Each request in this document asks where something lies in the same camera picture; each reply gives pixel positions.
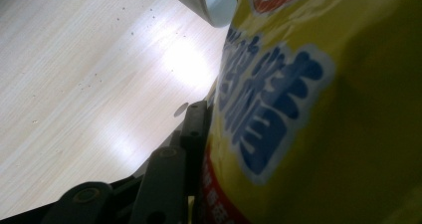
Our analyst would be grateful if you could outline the white lidded glass jar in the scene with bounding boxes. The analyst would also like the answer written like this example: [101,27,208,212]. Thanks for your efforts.
[163,0,239,29]

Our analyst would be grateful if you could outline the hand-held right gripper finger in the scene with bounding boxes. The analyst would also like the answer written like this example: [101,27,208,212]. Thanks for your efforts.
[179,100,211,196]

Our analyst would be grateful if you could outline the grey table cable grommet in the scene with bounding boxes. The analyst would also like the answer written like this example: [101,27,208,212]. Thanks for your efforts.
[173,102,190,118]

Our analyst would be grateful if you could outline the yellow seasoning pouch green cap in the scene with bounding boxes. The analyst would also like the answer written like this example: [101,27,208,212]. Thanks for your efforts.
[198,0,422,224]

